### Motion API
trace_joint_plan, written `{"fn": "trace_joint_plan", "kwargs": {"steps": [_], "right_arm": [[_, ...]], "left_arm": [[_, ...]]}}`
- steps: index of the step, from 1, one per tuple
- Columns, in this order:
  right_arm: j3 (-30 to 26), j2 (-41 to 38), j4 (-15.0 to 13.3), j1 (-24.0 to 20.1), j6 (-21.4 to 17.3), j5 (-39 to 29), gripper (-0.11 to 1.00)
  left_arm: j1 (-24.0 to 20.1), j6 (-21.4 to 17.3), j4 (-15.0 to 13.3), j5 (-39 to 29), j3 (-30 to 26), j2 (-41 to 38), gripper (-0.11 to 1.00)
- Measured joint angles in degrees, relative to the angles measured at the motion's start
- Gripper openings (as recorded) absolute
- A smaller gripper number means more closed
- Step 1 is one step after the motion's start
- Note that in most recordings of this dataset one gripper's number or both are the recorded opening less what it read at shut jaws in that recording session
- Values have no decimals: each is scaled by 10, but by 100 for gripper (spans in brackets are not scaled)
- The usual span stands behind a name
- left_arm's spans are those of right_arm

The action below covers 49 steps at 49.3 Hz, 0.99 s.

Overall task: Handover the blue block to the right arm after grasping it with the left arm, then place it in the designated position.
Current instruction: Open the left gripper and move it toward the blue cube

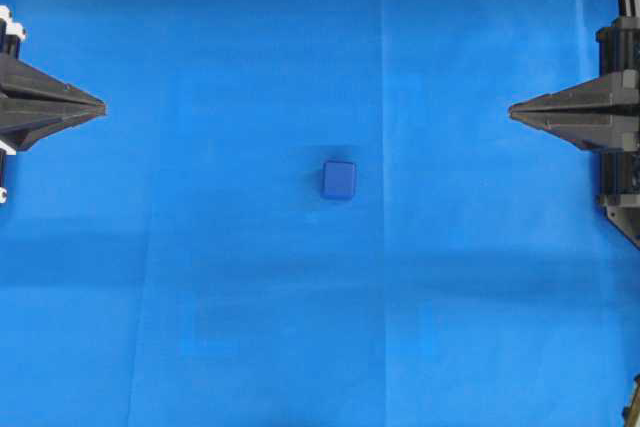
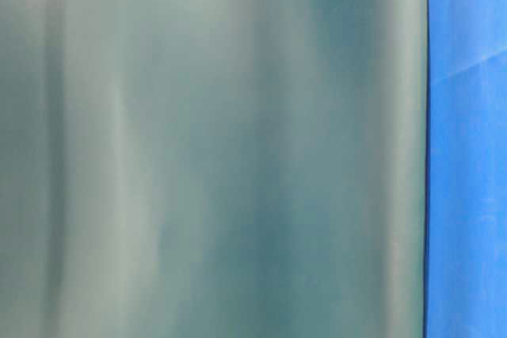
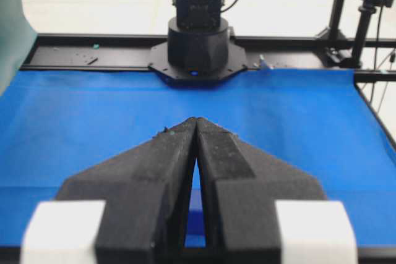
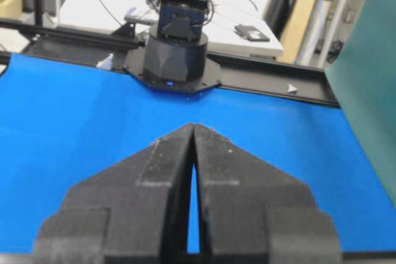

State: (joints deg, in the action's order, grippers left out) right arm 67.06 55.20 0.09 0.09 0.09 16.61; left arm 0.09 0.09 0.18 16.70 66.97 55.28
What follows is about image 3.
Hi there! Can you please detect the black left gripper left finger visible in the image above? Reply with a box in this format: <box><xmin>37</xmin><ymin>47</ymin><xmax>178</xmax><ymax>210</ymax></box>
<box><xmin>56</xmin><ymin>117</ymin><xmax>197</xmax><ymax>263</ymax></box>

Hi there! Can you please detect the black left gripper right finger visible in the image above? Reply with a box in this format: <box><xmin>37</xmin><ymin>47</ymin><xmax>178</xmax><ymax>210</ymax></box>
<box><xmin>196</xmin><ymin>117</ymin><xmax>327</xmax><ymax>263</ymax></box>

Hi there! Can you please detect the blue table mat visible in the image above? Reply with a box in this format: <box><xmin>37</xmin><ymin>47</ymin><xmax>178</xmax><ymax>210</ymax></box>
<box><xmin>1</xmin><ymin>69</ymin><xmax>395</xmax><ymax>246</ymax></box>

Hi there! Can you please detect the green backdrop curtain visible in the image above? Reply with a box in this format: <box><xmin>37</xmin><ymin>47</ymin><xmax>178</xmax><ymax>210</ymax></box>
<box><xmin>1</xmin><ymin>0</ymin><xmax>37</xmax><ymax>93</ymax></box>

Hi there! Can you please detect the black camera stand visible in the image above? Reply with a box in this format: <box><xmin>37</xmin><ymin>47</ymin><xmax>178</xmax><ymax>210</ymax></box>
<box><xmin>315</xmin><ymin>0</ymin><xmax>396</xmax><ymax>69</ymax></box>

